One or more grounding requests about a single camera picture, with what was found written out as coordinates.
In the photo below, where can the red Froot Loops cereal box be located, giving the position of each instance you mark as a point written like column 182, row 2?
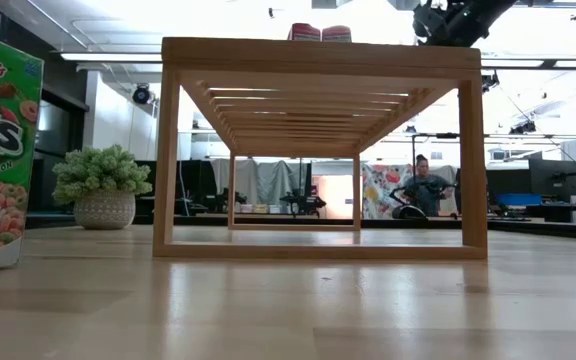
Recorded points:
column 304, row 32
column 337, row 34

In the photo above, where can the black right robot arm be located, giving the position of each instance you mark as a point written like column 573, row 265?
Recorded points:
column 488, row 15

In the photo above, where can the black background robot arm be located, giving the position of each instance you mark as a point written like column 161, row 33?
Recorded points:
column 302, row 202

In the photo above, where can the slatted wooden shelf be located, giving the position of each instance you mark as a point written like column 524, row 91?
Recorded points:
column 318, row 55

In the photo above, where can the person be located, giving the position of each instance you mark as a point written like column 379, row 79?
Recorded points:
column 425, row 192

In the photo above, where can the floral patterned cloth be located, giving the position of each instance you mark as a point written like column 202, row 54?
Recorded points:
column 380, row 190

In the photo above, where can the blue plastic bin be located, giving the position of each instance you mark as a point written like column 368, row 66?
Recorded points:
column 518, row 200

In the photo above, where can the black computer monitor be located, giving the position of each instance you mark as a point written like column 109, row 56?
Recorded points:
column 553, row 180

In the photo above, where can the grey cloth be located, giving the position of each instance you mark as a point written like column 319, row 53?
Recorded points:
column 268, row 180

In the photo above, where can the black round ceiling lamp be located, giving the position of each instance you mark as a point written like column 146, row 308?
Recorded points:
column 141, row 94

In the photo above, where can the pale green plant, white pot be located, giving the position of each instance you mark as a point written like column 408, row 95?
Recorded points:
column 103, row 175

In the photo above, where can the dark tall cabinet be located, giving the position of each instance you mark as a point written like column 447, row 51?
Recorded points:
column 58, row 150

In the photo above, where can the black aluminium rig frame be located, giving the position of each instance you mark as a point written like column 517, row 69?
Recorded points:
column 543, row 227

